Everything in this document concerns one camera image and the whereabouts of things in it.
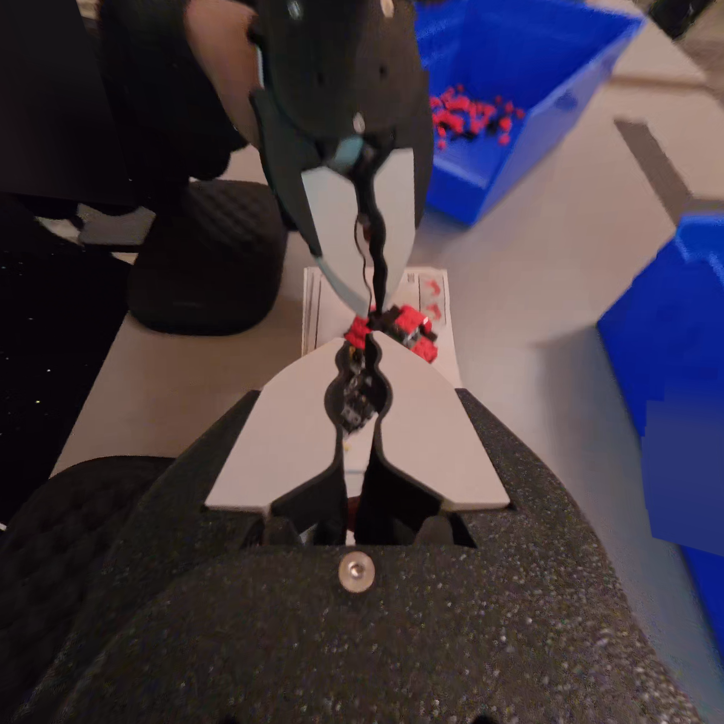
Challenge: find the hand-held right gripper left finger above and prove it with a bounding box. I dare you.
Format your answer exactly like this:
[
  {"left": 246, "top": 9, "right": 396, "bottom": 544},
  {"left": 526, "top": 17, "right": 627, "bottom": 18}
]
[{"left": 204, "top": 337, "right": 347, "bottom": 517}]

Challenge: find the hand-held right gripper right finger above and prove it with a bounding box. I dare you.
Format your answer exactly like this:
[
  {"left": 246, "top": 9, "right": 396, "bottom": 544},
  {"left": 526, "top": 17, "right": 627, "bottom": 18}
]
[{"left": 362, "top": 334, "right": 511, "bottom": 529}]

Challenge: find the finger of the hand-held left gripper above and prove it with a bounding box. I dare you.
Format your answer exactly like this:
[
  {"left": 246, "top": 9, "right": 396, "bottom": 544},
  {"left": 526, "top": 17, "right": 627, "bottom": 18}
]
[
  {"left": 351, "top": 147, "right": 419, "bottom": 318},
  {"left": 301, "top": 164, "right": 377, "bottom": 318}
]

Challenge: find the red and black lego car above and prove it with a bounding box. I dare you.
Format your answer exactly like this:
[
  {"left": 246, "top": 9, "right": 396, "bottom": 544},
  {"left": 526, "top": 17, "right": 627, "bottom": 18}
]
[{"left": 331, "top": 304, "right": 439, "bottom": 436}]

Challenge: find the person's left forearm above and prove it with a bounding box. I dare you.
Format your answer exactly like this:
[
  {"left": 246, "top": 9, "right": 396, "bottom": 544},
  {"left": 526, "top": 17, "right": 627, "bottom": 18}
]
[{"left": 99, "top": 0, "right": 250, "bottom": 187}]

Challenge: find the lego instruction booklet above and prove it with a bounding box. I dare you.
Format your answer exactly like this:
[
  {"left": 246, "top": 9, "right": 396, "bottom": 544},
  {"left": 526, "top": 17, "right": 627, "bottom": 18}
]
[{"left": 302, "top": 266, "right": 462, "bottom": 493}]

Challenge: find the pile of red lego pieces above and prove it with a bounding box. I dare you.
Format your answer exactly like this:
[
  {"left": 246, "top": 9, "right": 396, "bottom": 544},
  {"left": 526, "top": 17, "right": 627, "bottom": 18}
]
[{"left": 430, "top": 85, "right": 527, "bottom": 150}]

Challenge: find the person's left hand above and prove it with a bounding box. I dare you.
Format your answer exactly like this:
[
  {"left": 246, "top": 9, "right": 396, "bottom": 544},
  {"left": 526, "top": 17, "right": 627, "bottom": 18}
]
[{"left": 186, "top": 3, "right": 265, "bottom": 152}]

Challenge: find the black dimpled cushion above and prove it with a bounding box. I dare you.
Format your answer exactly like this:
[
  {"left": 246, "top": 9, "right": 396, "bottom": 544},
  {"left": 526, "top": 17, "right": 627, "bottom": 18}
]
[
  {"left": 0, "top": 455, "right": 177, "bottom": 724},
  {"left": 127, "top": 181, "right": 287, "bottom": 337}
]

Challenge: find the blue divided plastic bin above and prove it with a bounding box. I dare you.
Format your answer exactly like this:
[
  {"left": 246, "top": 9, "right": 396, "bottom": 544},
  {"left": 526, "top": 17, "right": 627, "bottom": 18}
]
[{"left": 597, "top": 212, "right": 724, "bottom": 651}]

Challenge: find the grey tape strip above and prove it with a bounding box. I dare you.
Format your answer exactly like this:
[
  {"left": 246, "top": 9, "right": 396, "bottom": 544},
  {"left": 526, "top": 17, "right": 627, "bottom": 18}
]
[{"left": 614, "top": 118, "right": 698, "bottom": 224}]

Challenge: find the person's black sweater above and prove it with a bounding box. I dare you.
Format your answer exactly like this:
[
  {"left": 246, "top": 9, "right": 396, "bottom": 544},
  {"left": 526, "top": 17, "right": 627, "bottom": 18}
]
[{"left": 0, "top": 0, "right": 137, "bottom": 524}]

